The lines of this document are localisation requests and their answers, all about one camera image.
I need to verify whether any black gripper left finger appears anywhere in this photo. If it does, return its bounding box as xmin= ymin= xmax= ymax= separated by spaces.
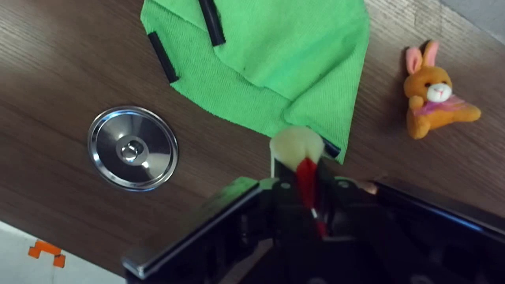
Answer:
xmin=271 ymin=157 xmax=306 ymax=246

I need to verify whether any green cloth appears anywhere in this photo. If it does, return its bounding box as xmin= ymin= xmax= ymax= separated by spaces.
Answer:
xmin=140 ymin=0 xmax=369 ymax=162

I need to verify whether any steel pot lid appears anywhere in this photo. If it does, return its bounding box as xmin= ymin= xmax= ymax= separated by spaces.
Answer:
xmin=86 ymin=105 xmax=179 ymax=192

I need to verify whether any orange plush bunny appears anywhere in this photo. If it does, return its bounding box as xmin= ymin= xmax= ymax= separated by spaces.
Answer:
xmin=402 ymin=39 xmax=481 ymax=140

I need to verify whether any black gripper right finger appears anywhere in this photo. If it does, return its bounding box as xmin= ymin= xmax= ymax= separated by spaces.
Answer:
xmin=315 ymin=159 xmax=361 ymax=241

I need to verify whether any yellow fluffy ball red spot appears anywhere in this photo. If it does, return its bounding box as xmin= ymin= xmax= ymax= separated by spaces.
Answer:
xmin=269 ymin=126 xmax=323 ymax=208

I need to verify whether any orange floor tape marker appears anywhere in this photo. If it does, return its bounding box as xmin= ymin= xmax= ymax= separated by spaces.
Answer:
xmin=28 ymin=239 xmax=66 ymax=268

